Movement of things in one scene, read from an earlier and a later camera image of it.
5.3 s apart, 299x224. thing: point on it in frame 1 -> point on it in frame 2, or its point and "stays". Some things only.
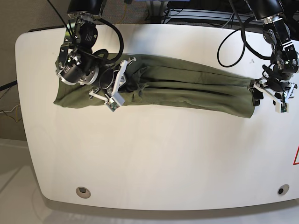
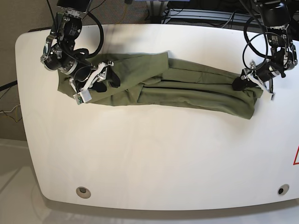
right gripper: [276, 78] -> [262, 72]
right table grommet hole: [283, 189] stays
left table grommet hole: [83, 192] stays
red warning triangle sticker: [295, 163] stays
